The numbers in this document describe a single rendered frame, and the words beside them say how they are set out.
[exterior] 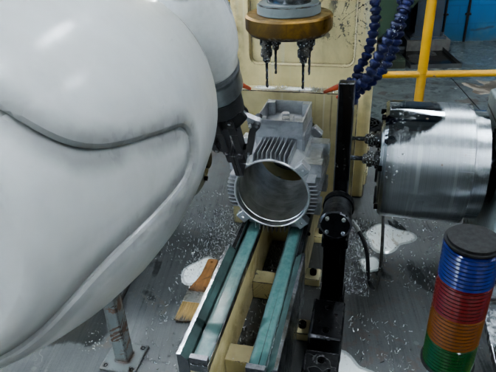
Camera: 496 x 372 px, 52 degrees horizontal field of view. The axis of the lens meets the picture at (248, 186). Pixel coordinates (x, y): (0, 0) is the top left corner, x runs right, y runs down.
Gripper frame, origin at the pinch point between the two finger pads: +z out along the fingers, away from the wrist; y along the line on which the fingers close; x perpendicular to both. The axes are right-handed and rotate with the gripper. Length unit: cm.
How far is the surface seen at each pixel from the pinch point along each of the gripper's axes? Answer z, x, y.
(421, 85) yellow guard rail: 172, -174, -53
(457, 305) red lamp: -23, 31, -35
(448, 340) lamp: -18, 34, -35
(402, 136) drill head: 2.5, -10.0, -30.4
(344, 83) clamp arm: -10.2, -11.3, -19.1
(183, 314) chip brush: 19.3, 25.8, 9.7
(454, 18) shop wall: 346, -433, -106
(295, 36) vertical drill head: -10.8, -22.2, -8.8
